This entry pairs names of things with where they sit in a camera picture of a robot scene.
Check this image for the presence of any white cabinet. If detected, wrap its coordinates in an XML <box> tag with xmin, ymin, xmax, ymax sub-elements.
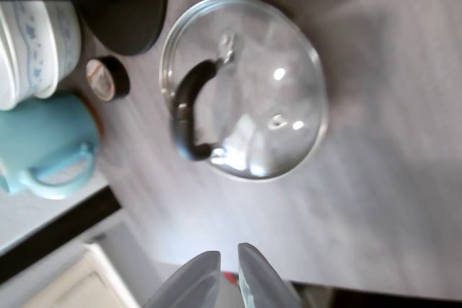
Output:
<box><xmin>0</xmin><ymin>241</ymin><xmax>147</xmax><ymax>308</ymax></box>

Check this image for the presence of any taped gripper left finger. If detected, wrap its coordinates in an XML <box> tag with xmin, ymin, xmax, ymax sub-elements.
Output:
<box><xmin>142</xmin><ymin>250</ymin><xmax>222</xmax><ymax>308</ymax></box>

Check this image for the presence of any white bowl with blue print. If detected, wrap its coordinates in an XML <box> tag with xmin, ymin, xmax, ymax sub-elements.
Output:
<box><xmin>0</xmin><ymin>0</ymin><xmax>82</xmax><ymax>112</ymax></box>

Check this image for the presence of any glass lid with black handle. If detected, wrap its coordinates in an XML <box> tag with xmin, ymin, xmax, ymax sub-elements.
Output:
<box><xmin>158</xmin><ymin>0</ymin><xmax>330</xmax><ymax>183</ymax></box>

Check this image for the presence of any dark grey round stand base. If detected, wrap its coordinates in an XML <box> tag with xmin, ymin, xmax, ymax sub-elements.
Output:
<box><xmin>73</xmin><ymin>0</ymin><xmax>169</xmax><ymax>58</ymax></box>

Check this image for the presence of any taped gripper right finger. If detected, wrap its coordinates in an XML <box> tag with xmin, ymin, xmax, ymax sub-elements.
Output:
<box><xmin>237</xmin><ymin>242</ymin><xmax>302</xmax><ymax>308</ymax></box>

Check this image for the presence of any teal mug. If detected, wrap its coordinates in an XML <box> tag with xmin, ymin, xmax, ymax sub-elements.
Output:
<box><xmin>0</xmin><ymin>90</ymin><xmax>101</xmax><ymax>201</ymax></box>

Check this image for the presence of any black tape roll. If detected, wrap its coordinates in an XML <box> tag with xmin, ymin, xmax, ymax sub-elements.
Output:
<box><xmin>85</xmin><ymin>55</ymin><xmax>131</xmax><ymax>102</ymax></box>

